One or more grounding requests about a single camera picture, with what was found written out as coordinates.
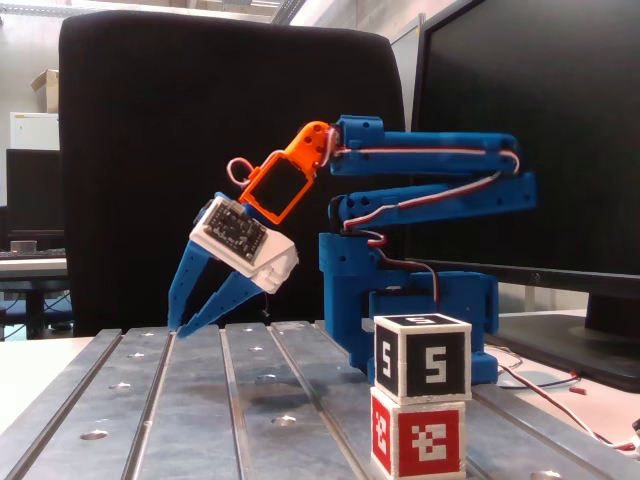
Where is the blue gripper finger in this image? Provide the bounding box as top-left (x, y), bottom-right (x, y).
top-left (167, 239), bottom-right (214, 332)
top-left (177, 269), bottom-right (264, 342)

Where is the orange gripper body housing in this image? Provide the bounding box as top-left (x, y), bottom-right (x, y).
top-left (238, 119), bottom-right (335, 225)

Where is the black cube with white markers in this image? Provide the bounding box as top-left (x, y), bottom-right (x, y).
top-left (373, 312), bottom-right (473, 405)

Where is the red cube with white markers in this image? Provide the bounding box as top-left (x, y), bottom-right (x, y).
top-left (369, 389), bottom-right (467, 479)

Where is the black office chair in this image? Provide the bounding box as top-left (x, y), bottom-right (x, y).
top-left (58, 10), bottom-right (407, 337)

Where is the black keyboard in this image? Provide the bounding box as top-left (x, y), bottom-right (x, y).
top-left (0, 248), bottom-right (67, 259)

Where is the small black background monitor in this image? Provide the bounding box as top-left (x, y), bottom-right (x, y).
top-left (5, 148), bottom-right (64, 232)

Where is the large black computer monitor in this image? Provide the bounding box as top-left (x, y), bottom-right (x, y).
top-left (403, 0), bottom-right (640, 394)

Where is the white mount with circuit board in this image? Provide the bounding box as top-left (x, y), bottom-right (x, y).
top-left (188, 195), bottom-right (300, 295)

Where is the red white black servo cable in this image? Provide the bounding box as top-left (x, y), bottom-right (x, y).
top-left (324, 127), bottom-right (521, 176)
top-left (226, 157), bottom-right (261, 189)
top-left (367, 232), bottom-right (444, 316)
top-left (342, 169), bottom-right (506, 234)

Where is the slotted metal base plate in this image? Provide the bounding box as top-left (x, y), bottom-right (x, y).
top-left (0, 321), bottom-right (621, 480)

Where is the thin dark wire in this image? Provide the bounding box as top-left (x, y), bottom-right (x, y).
top-left (499, 369), bottom-right (584, 391)

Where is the red white black table cable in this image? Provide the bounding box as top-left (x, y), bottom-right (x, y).
top-left (492, 362), bottom-right (640, 451)

